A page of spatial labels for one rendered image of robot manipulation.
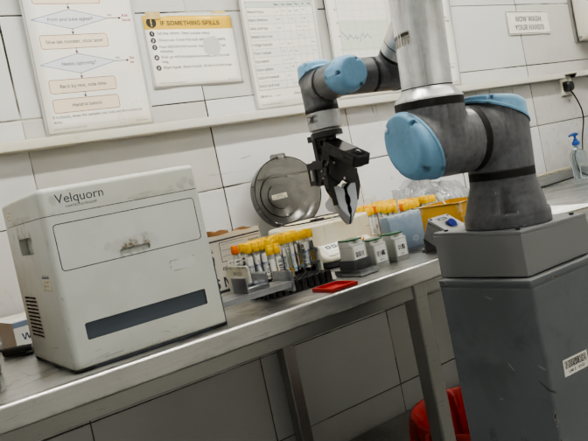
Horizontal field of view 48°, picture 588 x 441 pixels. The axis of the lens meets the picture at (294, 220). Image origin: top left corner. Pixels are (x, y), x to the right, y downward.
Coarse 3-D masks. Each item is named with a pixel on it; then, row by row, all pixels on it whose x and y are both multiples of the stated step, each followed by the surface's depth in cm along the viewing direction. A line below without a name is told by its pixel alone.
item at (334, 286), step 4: (324, 284) 139; (328, 284) 139; (332, 284) 140; (336, 284) 140; (340, 284) 138; (344, 284) 134; (348, 284) 134; (352, 284) 135; (356, 284) 136; (316, 288) 137; (320, 288) 138; (324, 288) 138; (328, 288) 137; (332, 288) 132; (336, 288) 132; (340, 288) 133; (344, 288) 134; (328, 292) 133; (332, 292) 132
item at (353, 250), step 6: (360, 240) 149; (342, 246) 148; (348, 246) 147; (354, 246) 146; (360, 246) 147; (342, 252) 149; (348, 252) 147; (354, 252) 146; (360, 252) 147; (366, 252) 148; (342, 258) 149; (348, 258) 147; (354, 258) 146
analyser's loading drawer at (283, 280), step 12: (252, 276) 133; (264, 276) 129; (276, 276) 136; (288, 276) 132; (240, 288) 128; (252, 288) 127; (264, 288) 128; (276, 288) 129; (288, 288) 133; (228, 300) 123; (240, 300) 125
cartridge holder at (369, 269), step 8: (368, 256) 148; (344, 264) 148; (352, 264) 146; (360, 264) 147; (368, 264) 148; (336, 272) 151; (344, 272) 149; (352, 272) 146; (360, 272) 144; (368, 272) 145
